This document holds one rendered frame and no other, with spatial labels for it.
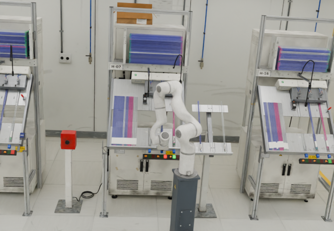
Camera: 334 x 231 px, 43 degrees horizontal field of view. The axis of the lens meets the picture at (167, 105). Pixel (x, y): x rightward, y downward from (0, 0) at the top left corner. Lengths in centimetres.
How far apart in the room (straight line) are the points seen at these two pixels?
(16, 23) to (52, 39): 137
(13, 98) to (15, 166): 69
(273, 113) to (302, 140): 38
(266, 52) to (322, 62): 54
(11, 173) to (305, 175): 296
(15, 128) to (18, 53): 71
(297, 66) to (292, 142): 75
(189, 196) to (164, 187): 93
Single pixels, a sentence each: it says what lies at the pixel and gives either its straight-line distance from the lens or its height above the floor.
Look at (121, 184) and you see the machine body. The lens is 434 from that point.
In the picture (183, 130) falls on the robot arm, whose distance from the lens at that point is 320.
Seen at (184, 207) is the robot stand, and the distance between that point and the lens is 350.
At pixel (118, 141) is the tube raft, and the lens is 383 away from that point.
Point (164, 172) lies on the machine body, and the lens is 428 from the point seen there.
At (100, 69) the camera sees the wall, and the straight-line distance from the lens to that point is 563.
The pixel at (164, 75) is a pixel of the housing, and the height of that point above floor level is 128.
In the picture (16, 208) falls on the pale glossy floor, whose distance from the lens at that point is 438.
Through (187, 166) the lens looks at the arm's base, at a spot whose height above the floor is 79.
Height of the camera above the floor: 222
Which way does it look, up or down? 17 degrees down
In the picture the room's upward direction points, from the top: 4 degrees clockwise
